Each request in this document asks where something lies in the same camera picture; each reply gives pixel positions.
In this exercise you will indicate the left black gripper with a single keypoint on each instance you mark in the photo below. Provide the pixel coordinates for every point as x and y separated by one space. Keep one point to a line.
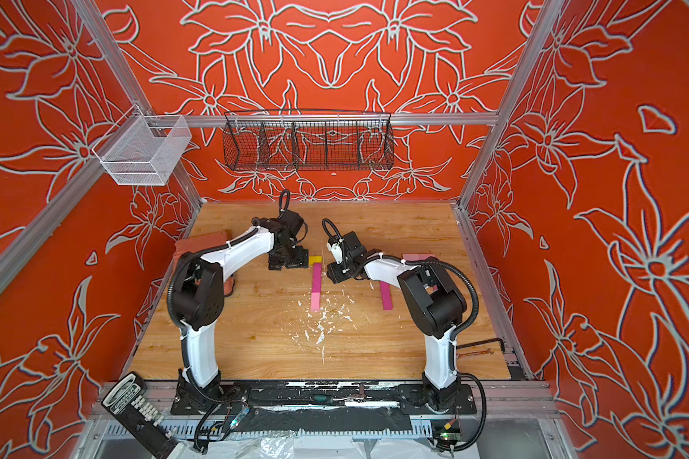
301 260

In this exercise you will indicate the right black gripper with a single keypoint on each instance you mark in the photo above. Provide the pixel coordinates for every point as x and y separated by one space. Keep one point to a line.
341 269

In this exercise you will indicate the magenta block top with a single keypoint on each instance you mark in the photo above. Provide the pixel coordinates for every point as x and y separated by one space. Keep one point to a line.
317 271

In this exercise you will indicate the magenta block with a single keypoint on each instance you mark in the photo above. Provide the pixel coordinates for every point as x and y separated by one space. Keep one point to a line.
316 287
317 271
386 296

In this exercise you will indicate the pale pink block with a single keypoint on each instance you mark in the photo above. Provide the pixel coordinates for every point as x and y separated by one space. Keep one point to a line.
315 302

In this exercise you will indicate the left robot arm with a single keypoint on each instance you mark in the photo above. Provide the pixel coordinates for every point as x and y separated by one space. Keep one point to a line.
196 299

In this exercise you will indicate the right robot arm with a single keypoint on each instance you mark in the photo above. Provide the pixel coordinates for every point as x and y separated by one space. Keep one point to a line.
441 300

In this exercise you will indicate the red plastic tool case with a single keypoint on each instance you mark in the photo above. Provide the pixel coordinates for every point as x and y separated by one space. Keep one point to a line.
196 244

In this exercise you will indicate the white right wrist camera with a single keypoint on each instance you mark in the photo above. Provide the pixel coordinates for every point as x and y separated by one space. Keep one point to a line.
336 249

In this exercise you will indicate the black wire basket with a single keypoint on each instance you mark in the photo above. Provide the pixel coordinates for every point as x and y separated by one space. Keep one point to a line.
318 140

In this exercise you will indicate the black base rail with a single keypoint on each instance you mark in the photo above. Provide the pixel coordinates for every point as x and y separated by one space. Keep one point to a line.
318 406

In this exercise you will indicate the white wire basket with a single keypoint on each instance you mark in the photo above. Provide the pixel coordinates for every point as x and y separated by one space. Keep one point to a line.
137 152

